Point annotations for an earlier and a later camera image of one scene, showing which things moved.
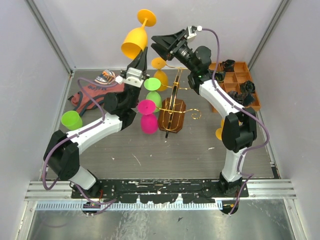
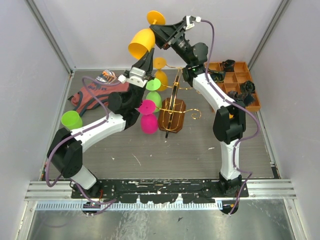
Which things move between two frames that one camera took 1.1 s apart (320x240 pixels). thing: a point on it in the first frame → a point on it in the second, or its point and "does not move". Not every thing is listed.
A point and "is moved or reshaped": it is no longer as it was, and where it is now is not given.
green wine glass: (153, 84) does not move
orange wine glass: (136, 40) is moved or reshaped
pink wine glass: (149, 120) does not move
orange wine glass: (159, 63) does not move
